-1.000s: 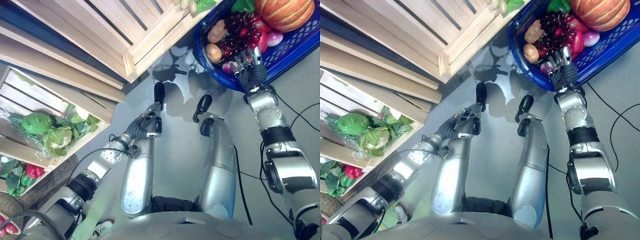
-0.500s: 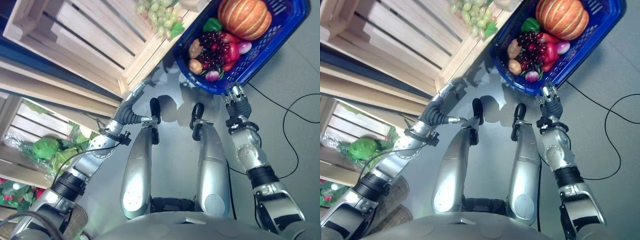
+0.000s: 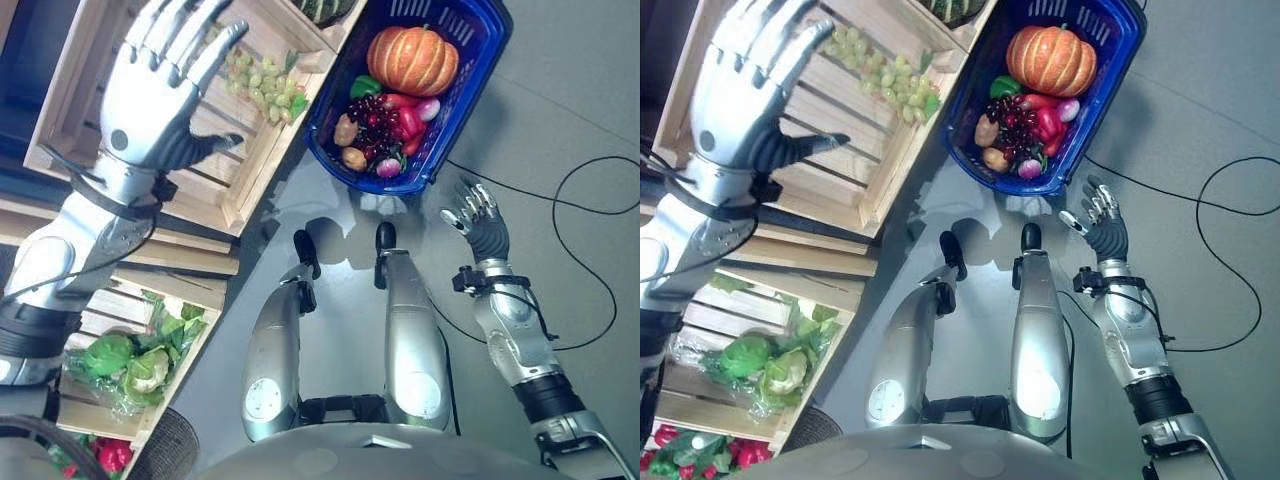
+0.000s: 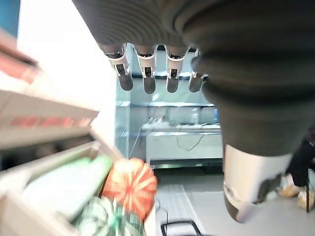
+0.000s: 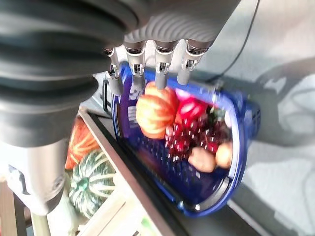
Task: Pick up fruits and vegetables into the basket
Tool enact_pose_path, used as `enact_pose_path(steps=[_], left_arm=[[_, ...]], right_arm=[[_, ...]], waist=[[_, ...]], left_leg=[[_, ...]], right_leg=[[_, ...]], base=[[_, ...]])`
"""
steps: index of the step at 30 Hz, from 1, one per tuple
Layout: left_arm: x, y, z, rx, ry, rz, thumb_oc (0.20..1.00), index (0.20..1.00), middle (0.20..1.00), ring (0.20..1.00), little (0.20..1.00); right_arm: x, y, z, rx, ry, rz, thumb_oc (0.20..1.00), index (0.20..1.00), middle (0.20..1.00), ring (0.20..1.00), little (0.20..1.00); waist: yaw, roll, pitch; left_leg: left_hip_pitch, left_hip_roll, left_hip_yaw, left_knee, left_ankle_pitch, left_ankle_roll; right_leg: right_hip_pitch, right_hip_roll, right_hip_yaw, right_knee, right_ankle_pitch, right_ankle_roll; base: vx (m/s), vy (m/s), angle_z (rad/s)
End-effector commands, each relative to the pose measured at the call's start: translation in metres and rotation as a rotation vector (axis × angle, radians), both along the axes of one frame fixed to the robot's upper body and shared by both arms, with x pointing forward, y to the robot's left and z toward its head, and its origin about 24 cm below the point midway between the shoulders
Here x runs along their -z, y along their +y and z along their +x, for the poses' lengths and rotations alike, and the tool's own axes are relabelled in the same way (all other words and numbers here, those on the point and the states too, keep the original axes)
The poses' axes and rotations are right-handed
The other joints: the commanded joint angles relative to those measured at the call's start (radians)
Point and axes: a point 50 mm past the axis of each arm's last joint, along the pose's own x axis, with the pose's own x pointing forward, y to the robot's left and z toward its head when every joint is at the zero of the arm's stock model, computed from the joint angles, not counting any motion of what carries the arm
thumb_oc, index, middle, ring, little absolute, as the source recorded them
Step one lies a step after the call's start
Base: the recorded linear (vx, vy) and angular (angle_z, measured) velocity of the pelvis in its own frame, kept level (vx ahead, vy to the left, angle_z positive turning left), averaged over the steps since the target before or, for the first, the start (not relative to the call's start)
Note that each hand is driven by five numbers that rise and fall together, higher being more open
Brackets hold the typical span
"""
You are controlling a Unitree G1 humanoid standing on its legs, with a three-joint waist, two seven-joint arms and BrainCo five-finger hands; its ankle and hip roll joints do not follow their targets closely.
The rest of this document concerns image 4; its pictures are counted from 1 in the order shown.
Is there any stainless steel counter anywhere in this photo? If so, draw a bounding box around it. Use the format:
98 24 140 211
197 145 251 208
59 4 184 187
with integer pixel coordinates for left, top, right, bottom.
115 102 223 169

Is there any green striped watermelon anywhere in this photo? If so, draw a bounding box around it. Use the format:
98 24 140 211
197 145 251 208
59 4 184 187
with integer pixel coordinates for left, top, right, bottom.
71 196 146 236

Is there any white shop shelf unit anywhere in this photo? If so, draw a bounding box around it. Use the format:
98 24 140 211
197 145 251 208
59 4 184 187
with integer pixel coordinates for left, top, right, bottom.
0 27 128 236

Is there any person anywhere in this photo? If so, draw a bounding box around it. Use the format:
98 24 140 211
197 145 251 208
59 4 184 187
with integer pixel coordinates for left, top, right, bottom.
278 137 315 208

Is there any pale green vegetable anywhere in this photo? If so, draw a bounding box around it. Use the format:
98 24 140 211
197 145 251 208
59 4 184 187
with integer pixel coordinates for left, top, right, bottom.
23 156 114 222

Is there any white cable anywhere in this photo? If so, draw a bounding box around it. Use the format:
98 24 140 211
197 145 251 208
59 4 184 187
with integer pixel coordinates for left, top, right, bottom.
126 117 155 159

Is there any orange striped pumpkin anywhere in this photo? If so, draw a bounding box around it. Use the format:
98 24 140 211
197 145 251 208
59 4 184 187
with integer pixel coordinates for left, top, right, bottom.
101 158 158 220

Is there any black shopping basket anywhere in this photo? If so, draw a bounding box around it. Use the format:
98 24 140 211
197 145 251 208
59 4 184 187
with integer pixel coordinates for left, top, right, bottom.
160 220 210 236

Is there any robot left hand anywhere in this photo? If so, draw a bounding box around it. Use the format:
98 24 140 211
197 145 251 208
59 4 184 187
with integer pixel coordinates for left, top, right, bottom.
71 0 315 224

